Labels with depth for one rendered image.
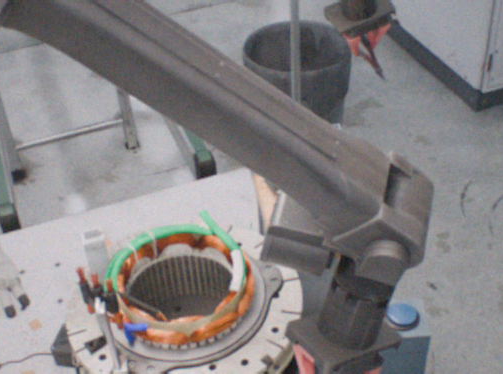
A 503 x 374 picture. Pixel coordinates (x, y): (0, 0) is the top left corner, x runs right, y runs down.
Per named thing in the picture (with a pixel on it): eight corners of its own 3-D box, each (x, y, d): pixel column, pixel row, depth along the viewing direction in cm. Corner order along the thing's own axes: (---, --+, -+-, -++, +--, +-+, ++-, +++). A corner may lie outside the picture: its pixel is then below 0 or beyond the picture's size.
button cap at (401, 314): (390, 328, 104) (390, 323, 103) (385, 306, 107) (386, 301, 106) (418, 326, 104) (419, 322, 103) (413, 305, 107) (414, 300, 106)
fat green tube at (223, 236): (199, 220, 107) (197, 209, 106) (225, 213, 108) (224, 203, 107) (225, 293, 96) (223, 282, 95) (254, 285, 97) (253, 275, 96)
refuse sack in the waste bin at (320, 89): (231, 113, 294) (225, 33, 272) (322, 90, 303) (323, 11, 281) (269, 170, 265) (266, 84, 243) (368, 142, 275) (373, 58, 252)
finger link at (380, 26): (336, 46, 131) (331, 6, 123) (373, 31, 131) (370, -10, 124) (353, 71, 127) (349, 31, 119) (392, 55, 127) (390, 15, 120)
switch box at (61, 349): (67, 339, 138) (61, 319, 135) (117, 346, 136) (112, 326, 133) (55, 365, 134) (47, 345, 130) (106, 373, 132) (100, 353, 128)
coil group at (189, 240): (154, 255, 108) (150, 234, 105) (196, 246, 109) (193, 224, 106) (156, 264, 106) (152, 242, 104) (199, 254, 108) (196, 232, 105)
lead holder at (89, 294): (83, 298, 90) (77, 279, 88) (116, 291, 91) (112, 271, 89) (86, 321, 87) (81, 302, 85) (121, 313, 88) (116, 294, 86)
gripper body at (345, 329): (279, 337, 71) (300, 272, 68) (354, 315, 77) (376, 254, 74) (324, 381, 67) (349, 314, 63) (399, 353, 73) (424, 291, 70)
